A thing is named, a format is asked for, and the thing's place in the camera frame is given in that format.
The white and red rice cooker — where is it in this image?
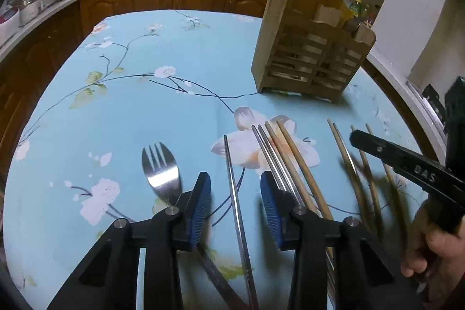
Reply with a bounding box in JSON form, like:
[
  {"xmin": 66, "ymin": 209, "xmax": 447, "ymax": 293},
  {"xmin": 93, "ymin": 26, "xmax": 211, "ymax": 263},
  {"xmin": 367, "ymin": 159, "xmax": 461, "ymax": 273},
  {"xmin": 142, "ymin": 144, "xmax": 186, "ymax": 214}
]
[{"xmin": 0, "ymin": 7, "xmax": 19, "ymax": 44}]

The metal chopstick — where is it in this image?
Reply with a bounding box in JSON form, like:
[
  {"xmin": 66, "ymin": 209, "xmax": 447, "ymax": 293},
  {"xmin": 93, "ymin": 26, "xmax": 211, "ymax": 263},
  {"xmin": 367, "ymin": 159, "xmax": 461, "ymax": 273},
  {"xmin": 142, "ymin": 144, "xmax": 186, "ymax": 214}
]
[
  {"xmin": 251, "ymin": 126, "xmax": 296, "ymax": 209},
  {"xmin": 257, "ymin": 124, "xmax": 305, "ymax": 207},
  {"xmin": 223, "ymin": 135, "xmax": 259, "ymax": 310}
]

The metal fork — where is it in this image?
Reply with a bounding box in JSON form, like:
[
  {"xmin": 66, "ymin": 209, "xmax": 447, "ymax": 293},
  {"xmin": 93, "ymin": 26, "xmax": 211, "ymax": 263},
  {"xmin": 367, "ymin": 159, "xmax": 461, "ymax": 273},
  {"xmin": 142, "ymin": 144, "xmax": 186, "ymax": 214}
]
[{"xmin": 142, "ymin": 142, "xmax": 251, "ymax": 310}]

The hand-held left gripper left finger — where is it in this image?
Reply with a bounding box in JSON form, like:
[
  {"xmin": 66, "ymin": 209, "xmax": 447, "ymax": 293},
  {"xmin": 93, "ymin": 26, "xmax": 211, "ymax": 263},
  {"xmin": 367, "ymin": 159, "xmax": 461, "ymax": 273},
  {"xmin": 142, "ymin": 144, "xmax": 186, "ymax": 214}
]
[{"xmin": 47, "ymin": 172, "xmax": 212, "ymax": 310}]

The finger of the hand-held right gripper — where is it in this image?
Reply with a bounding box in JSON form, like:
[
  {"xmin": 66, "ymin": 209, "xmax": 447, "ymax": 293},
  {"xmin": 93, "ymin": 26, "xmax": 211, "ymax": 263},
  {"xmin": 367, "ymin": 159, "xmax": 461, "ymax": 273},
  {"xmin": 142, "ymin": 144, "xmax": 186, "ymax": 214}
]
[{"xmin": 349, "ymin": 130, "xmax": 447, "ymax": 201}]

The wooden utensil holder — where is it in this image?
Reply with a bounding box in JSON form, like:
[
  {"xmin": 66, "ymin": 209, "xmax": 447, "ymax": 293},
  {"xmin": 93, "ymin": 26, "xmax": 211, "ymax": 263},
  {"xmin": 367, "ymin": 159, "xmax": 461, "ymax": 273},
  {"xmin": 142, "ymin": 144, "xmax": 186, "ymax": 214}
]
[{"xmin": 251, "ymin": 0, "xmax": 376, "ymax": 103}]

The person's right hand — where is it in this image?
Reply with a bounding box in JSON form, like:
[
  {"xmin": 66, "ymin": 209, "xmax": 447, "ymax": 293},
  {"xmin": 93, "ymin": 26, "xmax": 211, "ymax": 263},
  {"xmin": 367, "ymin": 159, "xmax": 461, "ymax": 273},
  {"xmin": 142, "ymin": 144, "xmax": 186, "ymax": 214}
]
[{"xmin": 401, "ymin": 203, "xmax": 465, "ymax": 310}]

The wooden chopstick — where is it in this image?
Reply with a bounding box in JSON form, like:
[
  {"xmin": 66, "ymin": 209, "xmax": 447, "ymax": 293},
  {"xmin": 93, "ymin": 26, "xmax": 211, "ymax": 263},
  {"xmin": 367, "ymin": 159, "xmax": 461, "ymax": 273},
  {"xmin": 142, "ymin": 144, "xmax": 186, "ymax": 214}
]
[
  {"xmin": 276, "ymin": 119, "xmax": 335, "ymax": 221},
  {"xmin": 264, "ymin": 121, "xmax": 334, "ymax": 260},
  {"xmin": 327, "ymin": 119, "xmax": 371, "ymax": 231},
  {"xmin": 350, "ymin": 125, "xmax": 386, "ymax": 238},
  {"xmin": 365, "ymin": 123, "xmax": 409, "ymax": 241},
  {"xmin": 333, "ymin": 123, "xmax": 376, "ymax": 232}
]

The white pot with glass jar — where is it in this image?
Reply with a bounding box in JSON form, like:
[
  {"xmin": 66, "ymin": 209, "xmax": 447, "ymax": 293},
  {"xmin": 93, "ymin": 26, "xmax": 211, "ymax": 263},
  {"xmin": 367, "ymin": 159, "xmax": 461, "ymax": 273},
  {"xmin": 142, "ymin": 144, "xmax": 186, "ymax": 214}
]
[{"xmin": 19, "ymin": 0, "xmax": 45, "ymax": 25}]

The floral blue tablecloth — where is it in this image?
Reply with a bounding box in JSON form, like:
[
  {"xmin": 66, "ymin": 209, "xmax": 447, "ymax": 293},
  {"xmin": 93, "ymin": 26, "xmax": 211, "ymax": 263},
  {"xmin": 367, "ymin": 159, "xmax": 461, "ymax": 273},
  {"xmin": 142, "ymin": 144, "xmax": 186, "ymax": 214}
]
[{"xmin": 5, "ymin": 9, "xmax": 437, "ymax": 310}]

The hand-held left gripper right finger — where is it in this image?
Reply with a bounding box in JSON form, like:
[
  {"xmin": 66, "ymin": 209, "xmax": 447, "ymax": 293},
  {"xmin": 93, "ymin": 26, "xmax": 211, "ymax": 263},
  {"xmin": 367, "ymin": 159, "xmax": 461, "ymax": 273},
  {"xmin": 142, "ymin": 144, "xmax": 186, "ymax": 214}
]
[{"xmin": 260, "ymin": 171, "xmax": 425, "ymax": 310}]

